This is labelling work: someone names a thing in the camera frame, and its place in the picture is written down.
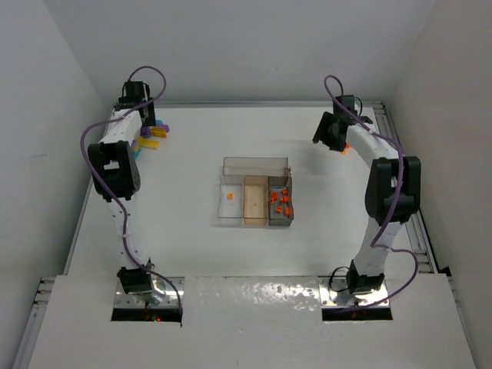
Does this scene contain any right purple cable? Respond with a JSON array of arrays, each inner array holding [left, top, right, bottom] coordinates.
[[323, 75, 420, 311]]

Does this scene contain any long yellow lego plate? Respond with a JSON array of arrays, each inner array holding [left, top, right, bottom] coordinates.
[[137, 138, 160, 150]]

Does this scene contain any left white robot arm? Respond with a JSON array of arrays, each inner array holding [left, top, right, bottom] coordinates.
[[88, 80, 155, 298]]

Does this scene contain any clear small container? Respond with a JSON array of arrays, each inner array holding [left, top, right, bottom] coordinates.
[[218, 175, 244, 227]]

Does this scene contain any left aluminium rail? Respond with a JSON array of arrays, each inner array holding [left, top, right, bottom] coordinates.
[[12, 277, 56, 369]]

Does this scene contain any yellow black striped lego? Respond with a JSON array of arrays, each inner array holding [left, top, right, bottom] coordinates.
[[150, 127, 169, 138]]

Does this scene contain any grey small container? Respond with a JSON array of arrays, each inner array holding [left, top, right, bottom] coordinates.
[[268, 176, 294, 227]]

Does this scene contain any aluminium rail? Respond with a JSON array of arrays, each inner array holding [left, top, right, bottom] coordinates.
[[12, 277, 56, 369], [373, 103, 438, 274]]

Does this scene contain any right aluminium rail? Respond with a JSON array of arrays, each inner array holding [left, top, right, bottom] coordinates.
[[373, 103, 438, 274]]

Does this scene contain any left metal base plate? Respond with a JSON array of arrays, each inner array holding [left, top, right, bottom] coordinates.
[[113, 275, 185, 310]]

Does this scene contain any metal base plate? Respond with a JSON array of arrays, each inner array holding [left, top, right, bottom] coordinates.
[[113, 275, 185, 310], [318, 276, 390, 309]]

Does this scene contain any dark purple lego brick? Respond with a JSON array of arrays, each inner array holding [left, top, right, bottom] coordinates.
[[140, 126, 151, 138]]

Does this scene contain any amber small container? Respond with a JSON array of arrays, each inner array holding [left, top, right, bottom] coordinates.
[[243, 175, 268, 227]]

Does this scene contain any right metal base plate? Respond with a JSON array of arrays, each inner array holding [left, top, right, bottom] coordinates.
[[318, 276, 390, 309]]

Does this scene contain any clear long container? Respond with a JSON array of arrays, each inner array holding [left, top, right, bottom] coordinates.
[[222, 157, 290, 177]]

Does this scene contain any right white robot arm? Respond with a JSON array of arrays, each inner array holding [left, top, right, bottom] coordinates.
[[312, 95, 421, 294]]

